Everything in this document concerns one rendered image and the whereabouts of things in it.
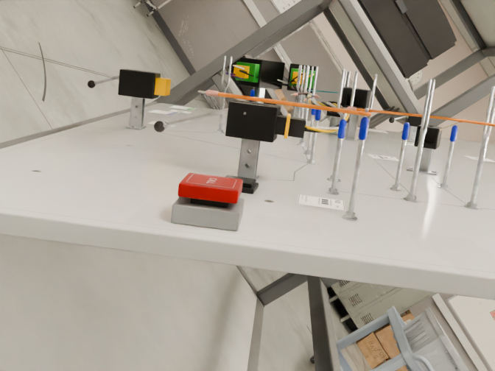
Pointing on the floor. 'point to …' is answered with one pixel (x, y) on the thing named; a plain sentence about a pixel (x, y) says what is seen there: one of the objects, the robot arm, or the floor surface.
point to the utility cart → (406, 358)
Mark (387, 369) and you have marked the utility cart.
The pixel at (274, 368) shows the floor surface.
